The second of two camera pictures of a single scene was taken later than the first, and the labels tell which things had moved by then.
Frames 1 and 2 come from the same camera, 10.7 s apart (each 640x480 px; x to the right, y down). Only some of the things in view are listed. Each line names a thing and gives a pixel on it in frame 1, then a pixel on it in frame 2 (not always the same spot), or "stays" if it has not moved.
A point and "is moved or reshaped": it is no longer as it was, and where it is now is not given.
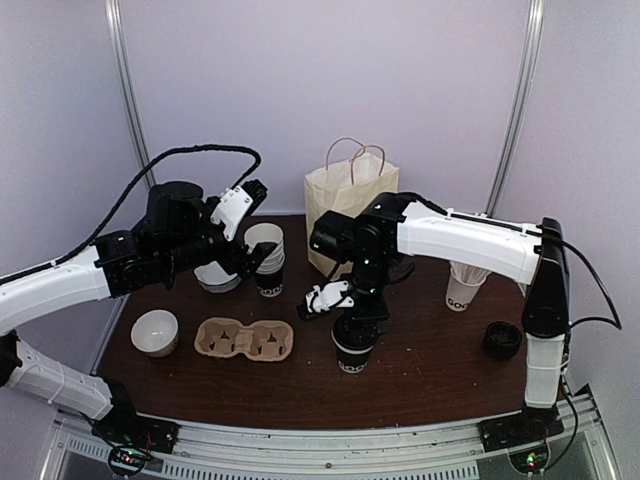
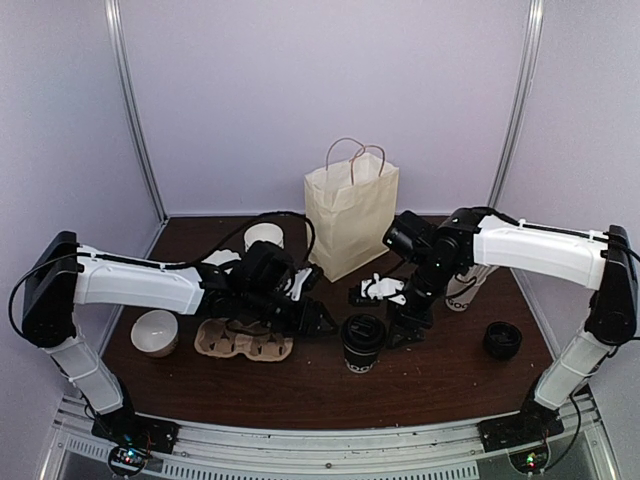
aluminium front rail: x=84 y=451 stays
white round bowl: x=155 y=333 stays
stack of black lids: x=503 y=340 stays
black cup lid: x=356 y=333 is moved or reshaped
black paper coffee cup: x=351 y=361 is moved or reshaped
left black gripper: x=232 y=262 to x=306 y=322
